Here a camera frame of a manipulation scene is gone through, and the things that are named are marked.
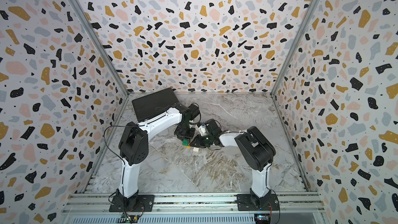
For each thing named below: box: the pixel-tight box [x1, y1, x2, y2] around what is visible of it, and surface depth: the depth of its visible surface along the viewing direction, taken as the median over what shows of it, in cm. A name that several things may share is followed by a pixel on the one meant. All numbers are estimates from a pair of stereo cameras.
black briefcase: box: [131, 87, 179, 123], surface depth 112 cm
